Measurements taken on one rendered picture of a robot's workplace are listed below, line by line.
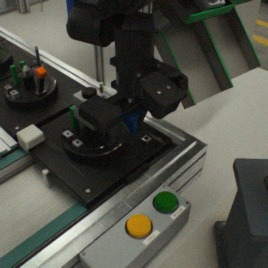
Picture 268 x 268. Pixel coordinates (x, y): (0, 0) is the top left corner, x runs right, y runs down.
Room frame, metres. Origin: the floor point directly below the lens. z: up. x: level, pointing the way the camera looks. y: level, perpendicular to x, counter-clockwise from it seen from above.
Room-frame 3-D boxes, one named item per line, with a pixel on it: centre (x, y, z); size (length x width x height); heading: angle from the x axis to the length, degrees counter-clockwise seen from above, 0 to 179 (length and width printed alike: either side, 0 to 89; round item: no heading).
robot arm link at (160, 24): (0.43, 0.00, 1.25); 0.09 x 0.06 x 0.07; 60
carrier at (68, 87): (0.69, 0.27, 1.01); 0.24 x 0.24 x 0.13; 46
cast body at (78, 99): (0.52, 0.09, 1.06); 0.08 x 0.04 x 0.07; 45
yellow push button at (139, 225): (0.30, -0.01, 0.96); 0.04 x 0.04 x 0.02
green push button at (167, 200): (0.35, -0.06, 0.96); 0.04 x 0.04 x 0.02
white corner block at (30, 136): (0.51, 0.22, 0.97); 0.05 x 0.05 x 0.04; 46
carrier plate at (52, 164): (0.51, 0.08, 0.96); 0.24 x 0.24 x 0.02; 46
